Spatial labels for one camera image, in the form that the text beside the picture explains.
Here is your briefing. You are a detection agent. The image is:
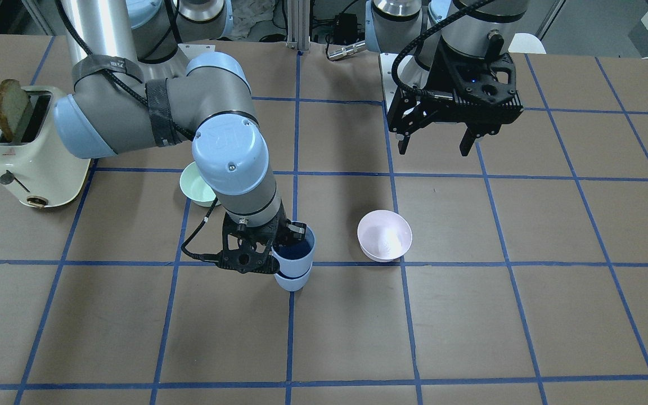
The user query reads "toast slice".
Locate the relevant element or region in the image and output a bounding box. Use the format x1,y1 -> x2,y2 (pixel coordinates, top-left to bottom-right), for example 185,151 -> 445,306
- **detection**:
0,79 -> 33,143

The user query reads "green bowl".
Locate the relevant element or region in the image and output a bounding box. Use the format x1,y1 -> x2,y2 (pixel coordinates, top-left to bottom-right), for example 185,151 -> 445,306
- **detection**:
178,162 -> 221,208

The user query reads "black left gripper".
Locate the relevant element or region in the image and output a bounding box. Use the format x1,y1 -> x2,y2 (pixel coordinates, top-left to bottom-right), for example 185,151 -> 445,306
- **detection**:
388,39 -> 524,157

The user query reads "blue cup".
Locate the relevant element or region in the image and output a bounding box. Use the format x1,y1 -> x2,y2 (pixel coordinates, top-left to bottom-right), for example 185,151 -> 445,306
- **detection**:
273,269 -> 312,292
273,227 -> 316,279

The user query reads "cream toaster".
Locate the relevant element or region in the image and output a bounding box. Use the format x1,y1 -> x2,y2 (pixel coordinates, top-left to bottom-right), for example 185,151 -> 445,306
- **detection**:
0,85 -> 91,209

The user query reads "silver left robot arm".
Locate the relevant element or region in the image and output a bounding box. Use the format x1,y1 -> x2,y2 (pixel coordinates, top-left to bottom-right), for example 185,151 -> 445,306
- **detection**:
365,1 -> 529,156

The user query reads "aluminium frame post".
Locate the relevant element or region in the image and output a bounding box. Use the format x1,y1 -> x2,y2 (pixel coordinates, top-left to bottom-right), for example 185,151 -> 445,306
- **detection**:
282,1 -> 311,55

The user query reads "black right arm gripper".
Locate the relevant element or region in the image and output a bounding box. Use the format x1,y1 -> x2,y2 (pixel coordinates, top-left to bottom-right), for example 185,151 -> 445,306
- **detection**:
214,208 -> 308,275

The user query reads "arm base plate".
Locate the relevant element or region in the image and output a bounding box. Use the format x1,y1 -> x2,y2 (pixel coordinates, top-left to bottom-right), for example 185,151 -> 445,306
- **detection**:
379,52 -> 415,122

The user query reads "pink bowl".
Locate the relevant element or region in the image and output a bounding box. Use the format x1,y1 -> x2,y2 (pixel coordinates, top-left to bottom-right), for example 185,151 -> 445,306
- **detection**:
357,210 -> 412,262

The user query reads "white chair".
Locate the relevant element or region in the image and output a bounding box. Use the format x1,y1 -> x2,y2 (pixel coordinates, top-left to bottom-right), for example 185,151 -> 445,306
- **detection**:
507,33 -> 547,55

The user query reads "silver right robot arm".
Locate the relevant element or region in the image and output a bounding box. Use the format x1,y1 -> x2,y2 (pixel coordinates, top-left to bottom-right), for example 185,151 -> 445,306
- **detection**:
53,1 -> 316,280

